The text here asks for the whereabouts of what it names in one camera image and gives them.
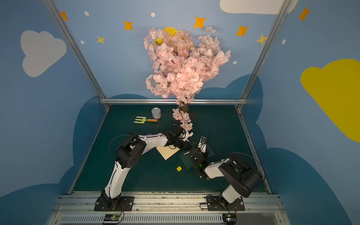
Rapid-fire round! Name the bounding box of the cream yellow envelope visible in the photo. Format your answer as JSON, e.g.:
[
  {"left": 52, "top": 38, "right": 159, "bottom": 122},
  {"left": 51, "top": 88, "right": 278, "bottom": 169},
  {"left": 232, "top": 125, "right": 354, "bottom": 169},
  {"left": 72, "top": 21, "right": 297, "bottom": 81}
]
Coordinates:
[{"left": 156, "top": 145, "right": 180, "bottom": 160}]

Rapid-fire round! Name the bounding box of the dark green envelope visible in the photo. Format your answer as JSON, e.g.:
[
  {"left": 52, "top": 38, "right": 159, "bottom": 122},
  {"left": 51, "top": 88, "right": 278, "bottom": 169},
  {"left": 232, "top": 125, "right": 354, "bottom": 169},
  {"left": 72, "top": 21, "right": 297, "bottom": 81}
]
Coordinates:
[{"left": 179, "top": 147, "right": 215, "bottom": 170}]

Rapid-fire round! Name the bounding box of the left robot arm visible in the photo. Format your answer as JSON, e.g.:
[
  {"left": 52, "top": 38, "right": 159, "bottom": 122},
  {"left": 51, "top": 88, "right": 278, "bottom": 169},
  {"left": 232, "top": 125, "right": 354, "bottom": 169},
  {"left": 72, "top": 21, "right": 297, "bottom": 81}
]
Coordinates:
[{"left": 94, "top": 123, "right": 193, "bottom": 212}]

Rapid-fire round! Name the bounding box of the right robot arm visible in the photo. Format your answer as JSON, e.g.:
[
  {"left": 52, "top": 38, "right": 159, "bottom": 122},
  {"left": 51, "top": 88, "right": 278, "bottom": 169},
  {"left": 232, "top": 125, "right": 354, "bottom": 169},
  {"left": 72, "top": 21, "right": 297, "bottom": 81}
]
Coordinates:
[{"left": 189, "top": 147, "right": 264, "bottom": 206}]

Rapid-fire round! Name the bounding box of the silver tin can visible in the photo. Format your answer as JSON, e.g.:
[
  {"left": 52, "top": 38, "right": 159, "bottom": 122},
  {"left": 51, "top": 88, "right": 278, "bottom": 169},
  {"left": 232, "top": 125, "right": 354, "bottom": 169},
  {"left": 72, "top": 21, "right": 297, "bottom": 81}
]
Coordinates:
[{"left": 151, "top": 107, "right": 161, "bottom": 119}]

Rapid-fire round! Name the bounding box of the green toy garden fork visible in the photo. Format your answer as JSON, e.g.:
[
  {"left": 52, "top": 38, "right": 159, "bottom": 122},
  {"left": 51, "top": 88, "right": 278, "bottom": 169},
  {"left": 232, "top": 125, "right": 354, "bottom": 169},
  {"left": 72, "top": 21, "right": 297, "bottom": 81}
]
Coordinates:
[{"left": 134, "top": 116, "right": 158, "bottom": 124}]

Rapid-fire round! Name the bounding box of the back horizontal aluminium bar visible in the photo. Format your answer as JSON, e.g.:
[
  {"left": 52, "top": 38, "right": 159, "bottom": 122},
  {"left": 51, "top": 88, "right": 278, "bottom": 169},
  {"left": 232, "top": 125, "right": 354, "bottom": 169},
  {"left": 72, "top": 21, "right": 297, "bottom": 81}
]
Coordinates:
[{"left": 99, "top": 98, "right": 247, "bottom": 105}]

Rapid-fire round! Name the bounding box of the pink cherry blossom tree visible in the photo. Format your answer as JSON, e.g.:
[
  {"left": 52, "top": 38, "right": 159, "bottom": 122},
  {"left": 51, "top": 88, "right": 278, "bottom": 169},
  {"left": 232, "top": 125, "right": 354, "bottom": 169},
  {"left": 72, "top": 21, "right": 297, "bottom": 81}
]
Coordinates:
[{"left": 143, "top": 28, "right": 231, "bottom": 132}]

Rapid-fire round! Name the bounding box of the right controller board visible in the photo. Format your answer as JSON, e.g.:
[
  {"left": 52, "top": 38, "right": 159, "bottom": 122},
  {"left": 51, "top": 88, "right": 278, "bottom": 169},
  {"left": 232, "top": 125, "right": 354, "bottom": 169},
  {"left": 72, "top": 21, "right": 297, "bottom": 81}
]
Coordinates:
[{"left": 222, "top": 213, "right": 236, "bottom": 225}]

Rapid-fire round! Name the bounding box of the controller board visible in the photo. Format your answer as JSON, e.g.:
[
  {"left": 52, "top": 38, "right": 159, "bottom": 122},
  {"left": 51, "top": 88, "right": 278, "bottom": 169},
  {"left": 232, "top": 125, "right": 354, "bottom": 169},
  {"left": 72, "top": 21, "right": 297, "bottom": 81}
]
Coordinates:
[
  {"left": 102, "top": 214, "right": 122, "bottom": 225},
  {"left": 222, "top": 213, "right": 236, "bottom": 225}
]

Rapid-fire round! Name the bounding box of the left controller board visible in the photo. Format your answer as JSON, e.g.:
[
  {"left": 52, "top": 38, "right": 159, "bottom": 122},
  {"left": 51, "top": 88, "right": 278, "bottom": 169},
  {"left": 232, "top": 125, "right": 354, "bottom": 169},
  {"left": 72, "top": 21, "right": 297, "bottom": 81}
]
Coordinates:
[{"left": 102, "top": 214, "right": 122, "bottom": 225}]

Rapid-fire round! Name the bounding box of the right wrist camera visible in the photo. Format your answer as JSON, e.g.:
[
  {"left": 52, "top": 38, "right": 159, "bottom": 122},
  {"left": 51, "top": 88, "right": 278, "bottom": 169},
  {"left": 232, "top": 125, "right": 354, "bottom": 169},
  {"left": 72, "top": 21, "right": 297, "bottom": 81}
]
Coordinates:
[{"left": 198, "top": 136, "right": 208, "bottom": 152}]

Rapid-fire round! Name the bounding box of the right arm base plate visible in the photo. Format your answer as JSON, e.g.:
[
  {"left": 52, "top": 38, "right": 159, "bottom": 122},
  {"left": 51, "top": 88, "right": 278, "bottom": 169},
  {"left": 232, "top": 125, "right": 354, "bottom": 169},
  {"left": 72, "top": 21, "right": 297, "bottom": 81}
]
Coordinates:
[{"left": 205, "top": 195, "right": 245, "bottom": 212}]

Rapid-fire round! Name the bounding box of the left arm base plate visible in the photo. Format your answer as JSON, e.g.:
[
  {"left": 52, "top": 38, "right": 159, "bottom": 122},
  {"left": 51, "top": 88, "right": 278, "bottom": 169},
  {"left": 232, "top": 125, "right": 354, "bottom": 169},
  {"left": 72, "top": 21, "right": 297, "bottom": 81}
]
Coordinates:
[{"left": 94, "top": 195, "right": 134, "bottom": 212}]

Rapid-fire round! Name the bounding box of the right aluminium frame post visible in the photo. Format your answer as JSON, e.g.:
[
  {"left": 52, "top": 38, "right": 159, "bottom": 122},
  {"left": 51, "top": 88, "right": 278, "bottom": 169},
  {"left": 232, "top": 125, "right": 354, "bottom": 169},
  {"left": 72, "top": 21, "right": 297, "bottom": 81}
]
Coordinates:
[{"left": 236, "top": 0, "right": 292, "bottom": 112}]

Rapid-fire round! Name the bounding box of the aluminium frame post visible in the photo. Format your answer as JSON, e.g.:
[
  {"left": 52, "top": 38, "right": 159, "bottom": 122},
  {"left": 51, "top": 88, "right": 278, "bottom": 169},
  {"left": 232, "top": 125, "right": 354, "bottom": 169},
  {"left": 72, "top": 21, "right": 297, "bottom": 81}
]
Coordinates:
[
  {"left": 43, "top": 0, "right": 106, "bottom": 99},
  {"left": 236, "top": 0, "right": 292, "bottom": 112}
]

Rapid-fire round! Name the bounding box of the aluminium mounting rail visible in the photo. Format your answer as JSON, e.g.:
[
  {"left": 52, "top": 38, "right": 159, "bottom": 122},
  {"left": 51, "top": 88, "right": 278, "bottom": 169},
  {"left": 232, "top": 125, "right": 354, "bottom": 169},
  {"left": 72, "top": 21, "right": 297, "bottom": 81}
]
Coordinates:
[{"left": 48, "top": 192, "right": 290, "bottom": 225}]

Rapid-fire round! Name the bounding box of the left aluminium frame post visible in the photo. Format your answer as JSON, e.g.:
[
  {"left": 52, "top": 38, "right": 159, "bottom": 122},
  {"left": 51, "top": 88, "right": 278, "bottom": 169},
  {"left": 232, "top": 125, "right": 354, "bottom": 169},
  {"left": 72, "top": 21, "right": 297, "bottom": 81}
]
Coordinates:
[{"left": 43, "top": 0, "right": 106, "bottom": 99}]

